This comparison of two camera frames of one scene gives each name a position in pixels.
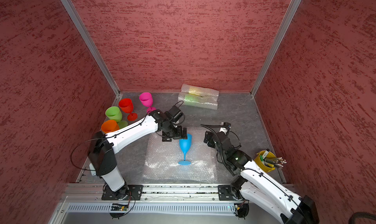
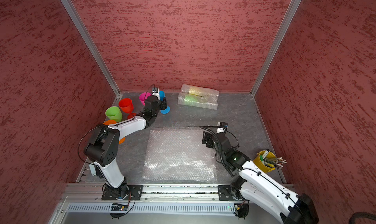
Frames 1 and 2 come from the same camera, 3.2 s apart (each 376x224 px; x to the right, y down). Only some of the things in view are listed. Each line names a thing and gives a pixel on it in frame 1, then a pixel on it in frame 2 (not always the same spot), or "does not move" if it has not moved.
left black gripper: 178,136 → 164,103
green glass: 114,113 does not move
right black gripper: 207,137 does not move
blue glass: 185,145 → 162,95
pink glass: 146,98 does not move
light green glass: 210,102 does not move
